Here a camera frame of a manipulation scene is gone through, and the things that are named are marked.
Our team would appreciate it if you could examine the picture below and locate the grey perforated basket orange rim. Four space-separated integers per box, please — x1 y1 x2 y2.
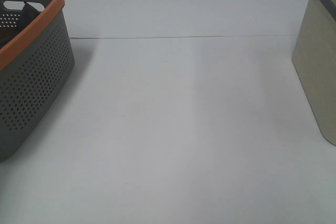
1 0 75 161

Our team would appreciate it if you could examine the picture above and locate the beige fabric bin grey rim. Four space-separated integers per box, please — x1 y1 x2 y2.
291 0 335 145

